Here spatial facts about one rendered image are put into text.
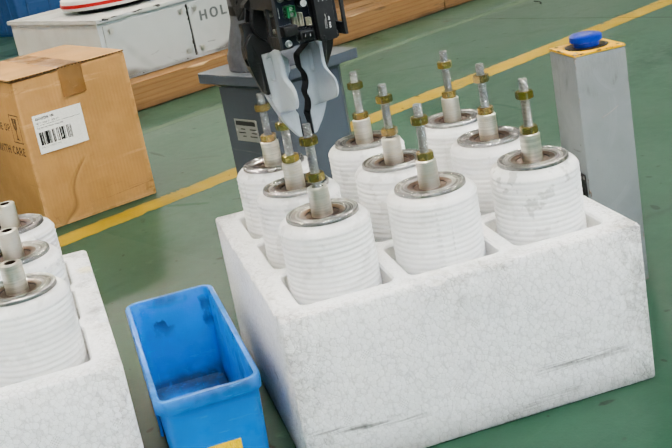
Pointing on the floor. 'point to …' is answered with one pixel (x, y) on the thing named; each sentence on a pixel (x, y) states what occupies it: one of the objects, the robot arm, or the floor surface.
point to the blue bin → (198, 371)
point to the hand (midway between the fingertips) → (302, 120)
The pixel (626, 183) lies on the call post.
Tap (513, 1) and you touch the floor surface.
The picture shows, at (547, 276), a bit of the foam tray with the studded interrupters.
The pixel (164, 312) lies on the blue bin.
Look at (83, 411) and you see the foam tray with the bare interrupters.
